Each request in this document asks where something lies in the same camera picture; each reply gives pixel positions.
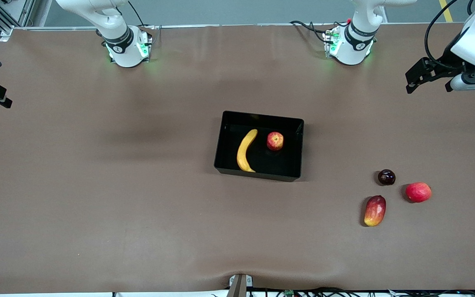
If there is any red peach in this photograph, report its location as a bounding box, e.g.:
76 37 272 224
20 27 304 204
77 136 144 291
405 182 432 203

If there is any red yellow apple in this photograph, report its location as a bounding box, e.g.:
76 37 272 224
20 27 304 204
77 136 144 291
267 132 285 151

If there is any black plastic box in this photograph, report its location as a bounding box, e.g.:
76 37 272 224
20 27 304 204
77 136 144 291
214 110 305 182

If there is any dark purple plum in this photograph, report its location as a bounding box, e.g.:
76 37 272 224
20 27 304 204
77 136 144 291
377 169 396 186

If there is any grey camera mount clamp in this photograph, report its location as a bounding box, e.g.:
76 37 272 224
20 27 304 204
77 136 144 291
226 273 254 297

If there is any red yellow mango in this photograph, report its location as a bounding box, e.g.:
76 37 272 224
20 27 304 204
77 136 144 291
364 195 387 227

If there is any yellow banana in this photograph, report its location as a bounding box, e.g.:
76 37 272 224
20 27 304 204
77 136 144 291
237 129 259 173

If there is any black base cable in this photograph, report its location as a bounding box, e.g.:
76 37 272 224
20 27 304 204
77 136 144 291
289 20 333 44
128 0 146 28

